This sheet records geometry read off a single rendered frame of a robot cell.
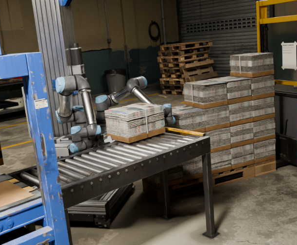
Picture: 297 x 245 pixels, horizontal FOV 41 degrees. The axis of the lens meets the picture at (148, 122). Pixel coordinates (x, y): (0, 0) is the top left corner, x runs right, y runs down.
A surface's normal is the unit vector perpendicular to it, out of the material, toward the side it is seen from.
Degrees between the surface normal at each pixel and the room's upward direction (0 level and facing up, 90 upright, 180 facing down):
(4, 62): 90
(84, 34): 90
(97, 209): 90
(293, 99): 90
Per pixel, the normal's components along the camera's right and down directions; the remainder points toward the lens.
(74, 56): -0.25, 0.23
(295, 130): -0.91, 0.17
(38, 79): 0.65, 0.11
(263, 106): 0.42, 0.15
